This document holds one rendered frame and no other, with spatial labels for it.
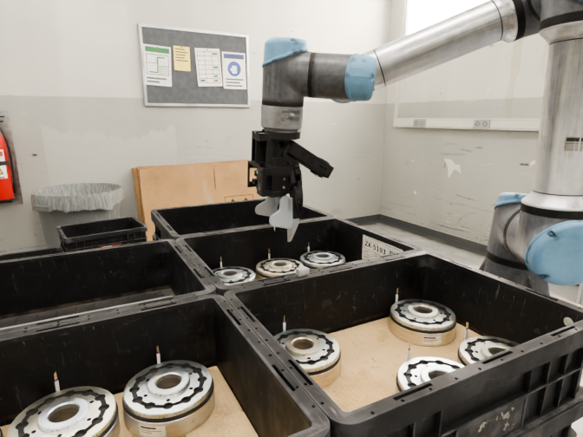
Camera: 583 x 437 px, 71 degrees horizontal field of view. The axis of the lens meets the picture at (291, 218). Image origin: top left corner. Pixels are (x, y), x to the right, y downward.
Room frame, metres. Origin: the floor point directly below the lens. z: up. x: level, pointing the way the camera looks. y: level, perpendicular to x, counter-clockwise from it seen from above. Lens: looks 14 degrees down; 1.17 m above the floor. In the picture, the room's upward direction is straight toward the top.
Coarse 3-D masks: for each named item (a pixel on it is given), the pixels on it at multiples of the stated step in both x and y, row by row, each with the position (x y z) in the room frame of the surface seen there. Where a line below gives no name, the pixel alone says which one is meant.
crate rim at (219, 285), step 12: (252, 228) 0.87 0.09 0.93; (264, 228) 0.88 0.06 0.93; (360, 228) 0.88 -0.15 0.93; (180, 240) 0.78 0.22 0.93; (396, 240) 0.79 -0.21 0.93; (192, 252) 0.71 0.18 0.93; (408, 252) 0.71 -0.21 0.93; (204, 264) 0.64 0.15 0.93; (336, 264) 0.64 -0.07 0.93; (348, 264) 0.64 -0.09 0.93; (216, 276) 0.59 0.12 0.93; (288, 276) 0.59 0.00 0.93; (216, 288) 0.55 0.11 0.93; (228, 288) 0.55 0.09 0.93
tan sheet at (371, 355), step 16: (384, 320) 0.64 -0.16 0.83; (336, 336) 0.59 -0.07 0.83; (352, 336) 0.59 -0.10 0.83; (368, 336) 0.59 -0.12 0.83; (384, 336) 0.59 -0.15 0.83; (352, 352) 0.54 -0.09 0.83; (368, 352) 0.54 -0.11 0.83; (384, 352) 0.54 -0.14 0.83; (400, 352) 0.54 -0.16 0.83; (416, 352) 0.54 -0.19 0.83; (432, 352) 0.54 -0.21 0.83; (448, 352) 0.54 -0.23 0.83; (352, 368) 0.50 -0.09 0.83; (368, 368) 0.50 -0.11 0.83; (384, 368) 0.50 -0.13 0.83; (336, 384) 0.47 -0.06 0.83; (352, 384) 0.47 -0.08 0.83; (368, 384) 0.47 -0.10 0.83; (384, 384) 0.47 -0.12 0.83; (336, 400) 0.44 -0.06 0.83; (352, 400) 0.44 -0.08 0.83; (368, 400) 0.44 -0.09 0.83
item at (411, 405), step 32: (416, 256) 0.69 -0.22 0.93; (256, 288) 0.55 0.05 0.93; (512, 288) 0.56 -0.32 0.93; (256, 320) 0.45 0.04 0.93; (512, 352) 0.38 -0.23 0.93; (544, 352) 0.40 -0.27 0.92; (448, 384) 0.33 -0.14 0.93; (480, 384) 0.35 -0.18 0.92; (352, 416) 0.29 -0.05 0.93; (384, 416) 0.29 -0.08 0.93; (416, 416) 0.31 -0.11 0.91
